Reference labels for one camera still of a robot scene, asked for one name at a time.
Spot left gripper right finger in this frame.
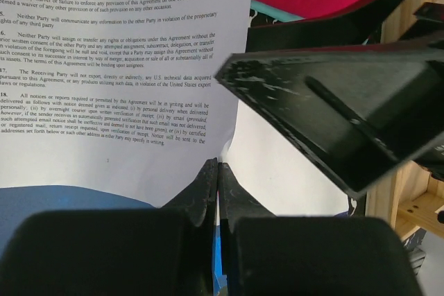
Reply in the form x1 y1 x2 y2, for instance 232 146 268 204
218 164 422 295

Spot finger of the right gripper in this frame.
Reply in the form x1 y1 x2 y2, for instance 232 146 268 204
215 41 443 197
246 0 404 52

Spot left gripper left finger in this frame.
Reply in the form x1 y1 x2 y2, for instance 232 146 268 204
1 159 218 295

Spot blue plastic folder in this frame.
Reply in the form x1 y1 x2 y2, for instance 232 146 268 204
0 183 230 296

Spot printed paper stack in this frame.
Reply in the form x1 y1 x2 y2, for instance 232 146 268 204
1 0 250 207

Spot white paper sheets stack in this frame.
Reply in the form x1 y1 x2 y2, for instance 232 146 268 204
222 101 348 216

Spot teal folded shirt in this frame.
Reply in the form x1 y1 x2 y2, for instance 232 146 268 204
250 0 303 22

